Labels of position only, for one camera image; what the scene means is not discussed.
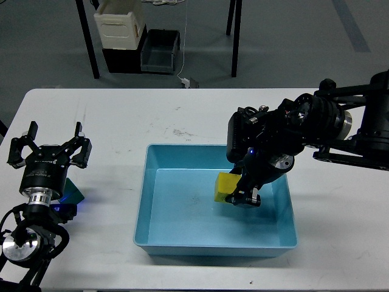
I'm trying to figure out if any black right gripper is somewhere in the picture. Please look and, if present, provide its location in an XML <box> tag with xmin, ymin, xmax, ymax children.
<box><xmin>226</xmin><ymin>106</ymin><xmax>304</xmax><ymax>207</ymax></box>

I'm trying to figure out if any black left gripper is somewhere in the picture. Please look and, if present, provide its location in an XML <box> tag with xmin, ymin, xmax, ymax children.
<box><xmin>7</xmin><ymin>121</ymin><xmax>92</xmax><ymax>200</ymax></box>

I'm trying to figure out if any yellow block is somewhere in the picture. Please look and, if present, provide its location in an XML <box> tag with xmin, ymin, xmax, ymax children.
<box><xmin>214</xmin><ymin>172</ymin><xmax>241</xmax><ymax>203</ymax></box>

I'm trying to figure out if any green block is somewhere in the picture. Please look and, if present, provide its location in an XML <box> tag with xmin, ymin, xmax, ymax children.
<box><xmin>58</xmin><ymin>178</ymin><xmax>84</xmax><ymax>204</ymax></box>

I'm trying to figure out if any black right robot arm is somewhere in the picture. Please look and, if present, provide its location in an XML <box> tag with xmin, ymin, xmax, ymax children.
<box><xmin>216</xmin><ymin>72</ymin><xmax>388</xmax><ymax>207</ymax></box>

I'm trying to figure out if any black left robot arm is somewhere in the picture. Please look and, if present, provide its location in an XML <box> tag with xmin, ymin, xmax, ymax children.
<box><xmin>1</xmin><ymin>122</ymin><xmax>92</xmax><ymax>291</ymax></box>

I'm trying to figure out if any black box under crate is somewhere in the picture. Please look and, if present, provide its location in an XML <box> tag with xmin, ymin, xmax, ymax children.
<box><xmin>102</xmin><ymin>26</ymin><xmax>148</xmax><ymax>74</ymax></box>

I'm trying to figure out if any light blue plastic tray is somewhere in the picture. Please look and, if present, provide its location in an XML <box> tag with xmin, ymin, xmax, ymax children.
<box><xmin>134</xmin><ymin>144</ymin><xmax>298</xmax><ymax>257</ymax></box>

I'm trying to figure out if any white power adapter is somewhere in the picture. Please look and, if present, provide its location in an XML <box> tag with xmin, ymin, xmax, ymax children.
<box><xmin>181</xmin><ymin>78</ymin><xmax>190</xmax><ymax>89</ymax></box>

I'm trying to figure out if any dark grey storage bin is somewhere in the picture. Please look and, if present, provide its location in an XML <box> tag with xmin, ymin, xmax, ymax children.
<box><xmin>140</xmin><ymin>29</ymin><xmax>181</xmax><ymax>75</ymax></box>

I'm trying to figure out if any cream plastic crate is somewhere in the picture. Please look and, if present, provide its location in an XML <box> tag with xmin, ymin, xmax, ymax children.
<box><xmin>94</xmin><ymin>0</ymin><xmax>145</xmax><ymax>50</ymax></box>

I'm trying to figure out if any black left table leg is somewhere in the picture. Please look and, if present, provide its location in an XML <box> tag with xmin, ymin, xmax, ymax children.
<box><xmin>75</xmin><ymin>0</ymin><xmax>100</xmax><ymax>79</ymax></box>

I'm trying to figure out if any black table leg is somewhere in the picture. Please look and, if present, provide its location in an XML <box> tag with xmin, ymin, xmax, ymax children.
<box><xmin>231</xmin><ymin>0</ymin><xmax>243</xmax><ymax>77</ymax></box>
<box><xmin>225</xmin><ymin>0</ymin><xmax>236</xmax><ymax>36</ymax></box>
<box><xmin>75</xmin><ymin>0</ymin><xmax>100</xmax><ymax>79</ymax></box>

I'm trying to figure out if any black right table leg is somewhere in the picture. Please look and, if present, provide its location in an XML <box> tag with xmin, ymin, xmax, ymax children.
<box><xmin>231</xmin><ymin>0</ymin><xmax>243</xmax><ymax>77</ymax></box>

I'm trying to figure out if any black rear table leg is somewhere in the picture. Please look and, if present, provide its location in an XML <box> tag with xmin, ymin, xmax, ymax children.
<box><xmin>225</xmin><ymin>0</ymin><xmax>236</xmax><ymax>36</ymax></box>

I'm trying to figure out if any white hanging cable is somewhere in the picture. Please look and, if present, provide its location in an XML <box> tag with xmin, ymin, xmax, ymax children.
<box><xmin>177</xmin><ymin>0</ymin><xmax>188</xmax><ymax>80</ymax></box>

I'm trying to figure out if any white coiled cable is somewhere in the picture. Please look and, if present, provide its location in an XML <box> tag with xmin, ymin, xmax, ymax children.
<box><xmin>141</xmin><ymin>0</ymin><xmax>186</xmax><ymax>7</ymax></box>

